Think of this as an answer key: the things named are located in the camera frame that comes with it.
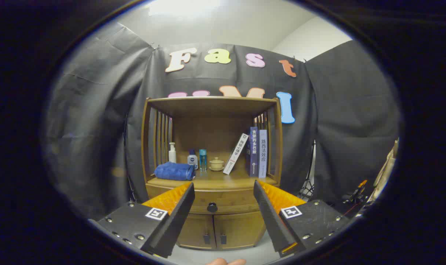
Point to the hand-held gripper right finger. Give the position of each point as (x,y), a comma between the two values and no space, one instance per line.
(272,221)

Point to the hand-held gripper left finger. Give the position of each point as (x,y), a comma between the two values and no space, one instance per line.
(175,224)

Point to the black drawer knob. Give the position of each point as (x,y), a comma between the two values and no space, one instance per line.
(212,207)

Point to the wooden drawer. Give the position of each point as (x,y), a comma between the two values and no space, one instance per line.
(226,200)

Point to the wooden cabinet door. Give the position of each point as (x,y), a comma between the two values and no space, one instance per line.
(197,230)
(241,228)

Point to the wooden countertop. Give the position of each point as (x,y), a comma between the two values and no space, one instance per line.
(215,180)

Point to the wooden cabinet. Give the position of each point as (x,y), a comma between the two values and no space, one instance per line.
(211,132)

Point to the rolled blue towel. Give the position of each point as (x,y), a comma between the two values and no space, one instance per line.
(173,172)

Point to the black tripod stand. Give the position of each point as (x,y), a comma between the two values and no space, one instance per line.
(311,184)

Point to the navy book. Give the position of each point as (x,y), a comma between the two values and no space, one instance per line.
(247,162)

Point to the white bottle blue cap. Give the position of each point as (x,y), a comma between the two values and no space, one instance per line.
(192,161)

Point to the light purple book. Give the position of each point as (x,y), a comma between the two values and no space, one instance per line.
(262,154)

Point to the white pump bottle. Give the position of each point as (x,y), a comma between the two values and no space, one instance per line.
(172,156)

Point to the dark blue book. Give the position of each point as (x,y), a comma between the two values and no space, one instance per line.
(253,154)

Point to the clear blue bottle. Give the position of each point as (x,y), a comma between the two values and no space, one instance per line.
(203,160)

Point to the black covered stand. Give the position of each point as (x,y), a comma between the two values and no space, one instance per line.
(342,208)

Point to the beige lidded ceramic cup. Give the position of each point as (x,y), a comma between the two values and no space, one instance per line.
(216,165)

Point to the white book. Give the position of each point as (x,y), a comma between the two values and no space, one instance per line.
(235,154)

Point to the orange and black clamp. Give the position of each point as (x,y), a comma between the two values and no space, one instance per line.
(357,193)

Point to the beige bag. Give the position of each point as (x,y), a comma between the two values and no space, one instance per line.
(386,169)

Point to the black backdrop cloth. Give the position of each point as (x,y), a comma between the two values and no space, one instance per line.
(97,110)

